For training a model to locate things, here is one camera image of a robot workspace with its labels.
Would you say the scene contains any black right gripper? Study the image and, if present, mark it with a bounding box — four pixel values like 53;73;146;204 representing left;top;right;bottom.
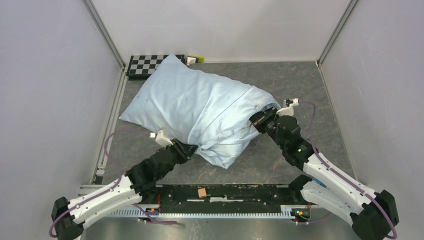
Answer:
244;105;287;150

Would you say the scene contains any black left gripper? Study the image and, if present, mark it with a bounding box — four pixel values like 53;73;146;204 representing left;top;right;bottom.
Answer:
157;137;199;180

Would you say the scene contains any light blue pillowcase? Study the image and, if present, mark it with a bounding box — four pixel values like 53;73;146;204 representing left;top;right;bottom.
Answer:
119;54;280;169

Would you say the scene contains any white pillow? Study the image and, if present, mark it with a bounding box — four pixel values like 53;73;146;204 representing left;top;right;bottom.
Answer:
242;120;255;131

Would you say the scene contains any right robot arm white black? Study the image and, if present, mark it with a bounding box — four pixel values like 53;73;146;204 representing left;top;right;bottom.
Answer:
249;107;400;240

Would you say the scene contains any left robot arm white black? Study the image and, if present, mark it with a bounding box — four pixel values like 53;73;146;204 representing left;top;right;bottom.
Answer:
48;139;198;240

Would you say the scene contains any small wooden cube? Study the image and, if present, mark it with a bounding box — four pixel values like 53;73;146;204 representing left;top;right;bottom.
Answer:
197;188;207;198

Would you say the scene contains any black white checkerboard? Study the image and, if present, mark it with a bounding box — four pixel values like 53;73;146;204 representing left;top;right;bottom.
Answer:
126;54;169;81

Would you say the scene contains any small white green block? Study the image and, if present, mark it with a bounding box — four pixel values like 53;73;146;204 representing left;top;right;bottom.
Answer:
186;55;205;66

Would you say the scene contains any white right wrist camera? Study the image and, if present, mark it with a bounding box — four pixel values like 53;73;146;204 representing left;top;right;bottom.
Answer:
276;98;299;117

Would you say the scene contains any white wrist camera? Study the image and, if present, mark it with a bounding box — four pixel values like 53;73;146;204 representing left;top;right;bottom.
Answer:
149;128;174;148
276;98;299;117

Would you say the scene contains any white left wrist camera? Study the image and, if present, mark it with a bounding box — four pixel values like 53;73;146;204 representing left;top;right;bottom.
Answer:
149;128;174;148

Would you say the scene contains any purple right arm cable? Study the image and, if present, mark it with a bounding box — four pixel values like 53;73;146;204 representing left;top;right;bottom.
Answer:
298;100;398;240

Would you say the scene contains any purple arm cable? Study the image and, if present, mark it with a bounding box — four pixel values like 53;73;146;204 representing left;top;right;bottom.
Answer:
48;128;157;239
298;100;398;240

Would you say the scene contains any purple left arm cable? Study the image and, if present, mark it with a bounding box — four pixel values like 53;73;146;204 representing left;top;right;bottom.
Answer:
48;128;157;239

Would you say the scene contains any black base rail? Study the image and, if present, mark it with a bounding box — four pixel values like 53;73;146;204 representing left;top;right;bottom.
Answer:
141;184;308;214

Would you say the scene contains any white slotted cable duct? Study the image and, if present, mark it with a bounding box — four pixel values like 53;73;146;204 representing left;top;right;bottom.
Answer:
105;206;296;220

